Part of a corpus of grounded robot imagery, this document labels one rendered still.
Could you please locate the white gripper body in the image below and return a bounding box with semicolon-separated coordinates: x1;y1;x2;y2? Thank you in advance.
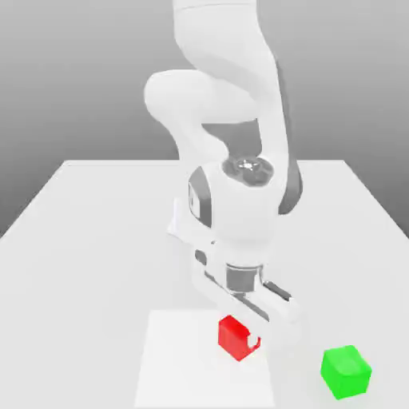
192;264;304;340

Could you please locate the small red cube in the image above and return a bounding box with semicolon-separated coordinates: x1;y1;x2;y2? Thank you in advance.
217;314;262;363

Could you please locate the small green cube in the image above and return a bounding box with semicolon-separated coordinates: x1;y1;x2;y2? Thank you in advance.
320;343;373;401

